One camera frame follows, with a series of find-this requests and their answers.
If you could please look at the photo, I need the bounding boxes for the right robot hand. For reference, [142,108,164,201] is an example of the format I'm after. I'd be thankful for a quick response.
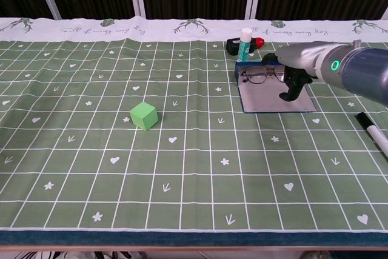
[261,40,332,103]

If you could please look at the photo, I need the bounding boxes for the black wire-frame eyeglasses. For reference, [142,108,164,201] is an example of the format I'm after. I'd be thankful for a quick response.
[241,65,287,86]

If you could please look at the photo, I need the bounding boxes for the blue glasses case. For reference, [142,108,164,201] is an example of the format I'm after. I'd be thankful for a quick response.
[235,60,318,113]

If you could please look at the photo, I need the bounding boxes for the green white glue stick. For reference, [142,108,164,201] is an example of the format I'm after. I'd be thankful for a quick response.
[236,27,253,63]

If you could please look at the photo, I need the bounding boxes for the black rectangular device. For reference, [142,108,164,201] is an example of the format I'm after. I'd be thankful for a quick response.
[226,37,258,56]

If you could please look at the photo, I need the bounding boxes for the black white marker pen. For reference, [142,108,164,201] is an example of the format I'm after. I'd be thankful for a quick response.
[355,112,388,159]

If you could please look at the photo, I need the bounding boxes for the green grid tablecloth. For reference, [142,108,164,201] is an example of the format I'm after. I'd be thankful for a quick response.
[0,15,388,247]

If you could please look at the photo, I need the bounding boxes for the green cube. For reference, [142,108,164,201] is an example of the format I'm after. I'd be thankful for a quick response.
[129,101,159,132]

